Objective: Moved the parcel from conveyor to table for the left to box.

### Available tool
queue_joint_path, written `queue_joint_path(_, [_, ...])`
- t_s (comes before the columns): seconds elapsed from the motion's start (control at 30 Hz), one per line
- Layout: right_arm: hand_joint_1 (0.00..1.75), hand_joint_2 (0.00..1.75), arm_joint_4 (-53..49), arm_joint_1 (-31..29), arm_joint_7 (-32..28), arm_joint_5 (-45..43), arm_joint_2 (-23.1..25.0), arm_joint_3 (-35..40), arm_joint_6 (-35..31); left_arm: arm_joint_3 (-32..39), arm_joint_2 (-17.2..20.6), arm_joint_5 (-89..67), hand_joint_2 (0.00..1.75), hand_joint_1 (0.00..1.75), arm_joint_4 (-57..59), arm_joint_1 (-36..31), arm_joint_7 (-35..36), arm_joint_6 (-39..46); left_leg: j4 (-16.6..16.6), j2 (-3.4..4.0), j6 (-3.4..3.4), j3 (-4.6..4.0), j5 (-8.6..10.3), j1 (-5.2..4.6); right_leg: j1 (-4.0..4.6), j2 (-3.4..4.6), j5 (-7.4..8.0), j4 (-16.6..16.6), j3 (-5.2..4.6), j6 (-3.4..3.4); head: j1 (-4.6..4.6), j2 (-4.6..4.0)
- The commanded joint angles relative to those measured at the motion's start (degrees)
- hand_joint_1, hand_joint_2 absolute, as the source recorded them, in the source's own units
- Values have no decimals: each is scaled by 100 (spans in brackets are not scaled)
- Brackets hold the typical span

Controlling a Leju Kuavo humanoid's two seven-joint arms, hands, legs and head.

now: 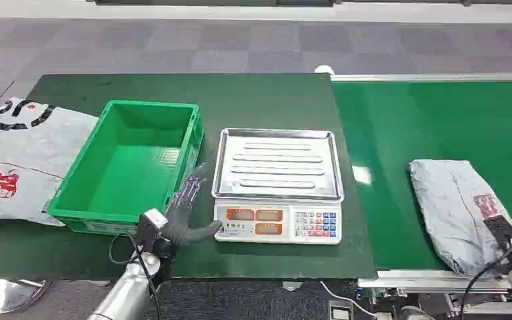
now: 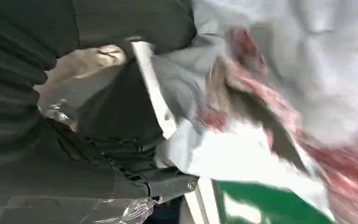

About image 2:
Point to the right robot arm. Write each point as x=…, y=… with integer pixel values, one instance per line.
x=9, y=92

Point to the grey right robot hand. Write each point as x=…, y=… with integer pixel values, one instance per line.
x=117, y=117

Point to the white conveyor frame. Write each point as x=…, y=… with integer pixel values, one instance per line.
x=154, y=92

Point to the green conveyor belt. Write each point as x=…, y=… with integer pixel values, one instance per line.
x=274, y=205

